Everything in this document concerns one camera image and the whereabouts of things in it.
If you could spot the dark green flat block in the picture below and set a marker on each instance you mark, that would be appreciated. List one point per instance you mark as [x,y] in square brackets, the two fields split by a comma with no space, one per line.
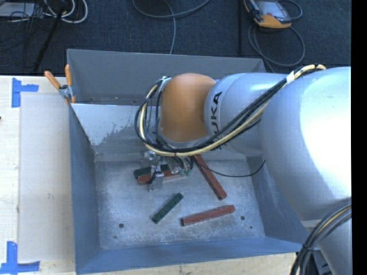
[167,208]
[142,172]

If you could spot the grey metal bin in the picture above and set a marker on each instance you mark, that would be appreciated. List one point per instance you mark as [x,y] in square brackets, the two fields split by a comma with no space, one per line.
[129,211]

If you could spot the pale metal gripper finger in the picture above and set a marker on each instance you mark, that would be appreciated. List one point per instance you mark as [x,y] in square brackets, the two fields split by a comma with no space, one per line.
[157,181]
[155,168]

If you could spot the pale flat board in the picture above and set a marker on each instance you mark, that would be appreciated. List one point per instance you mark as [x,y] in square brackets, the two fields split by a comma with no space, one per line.
[43,176]

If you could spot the red-brown flat block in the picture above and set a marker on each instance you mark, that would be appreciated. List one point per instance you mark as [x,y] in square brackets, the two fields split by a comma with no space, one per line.
[212,180]
[144,179]
[207,215]

